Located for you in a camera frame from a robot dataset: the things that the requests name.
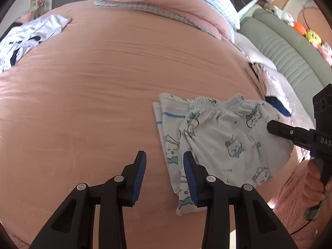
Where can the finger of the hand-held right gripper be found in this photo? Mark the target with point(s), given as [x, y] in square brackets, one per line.
[282, 129]

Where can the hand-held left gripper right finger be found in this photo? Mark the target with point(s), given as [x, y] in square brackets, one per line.
[188, 184]

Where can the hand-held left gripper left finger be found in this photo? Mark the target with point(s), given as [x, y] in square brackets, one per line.
[140, 179]

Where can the light blue printed pants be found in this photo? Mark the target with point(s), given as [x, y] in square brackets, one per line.
[228, 140]

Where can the white navy printed clothes pile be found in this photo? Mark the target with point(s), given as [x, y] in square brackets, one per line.
[39, 31]

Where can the person's right hand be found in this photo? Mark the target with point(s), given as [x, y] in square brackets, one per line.
[312, 184]

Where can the light grey blanket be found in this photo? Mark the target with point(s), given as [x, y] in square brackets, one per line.
[298, 101]

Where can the folded pink garment navy collar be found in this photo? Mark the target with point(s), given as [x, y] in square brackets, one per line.
[272, 90]

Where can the pink plush toy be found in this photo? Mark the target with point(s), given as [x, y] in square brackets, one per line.
[324, 50]

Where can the yellow plush toy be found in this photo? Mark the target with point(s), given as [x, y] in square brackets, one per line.
[313, 36]

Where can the pink bed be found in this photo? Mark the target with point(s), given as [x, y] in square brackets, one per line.
[103, 109]

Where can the orange plush toy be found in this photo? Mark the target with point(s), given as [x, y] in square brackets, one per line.
[299, 28]

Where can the white spotted plush toy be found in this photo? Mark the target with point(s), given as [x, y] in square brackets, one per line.
[284, 15]

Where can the pink checked quilt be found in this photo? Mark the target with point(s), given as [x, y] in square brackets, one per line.
[168, 2]

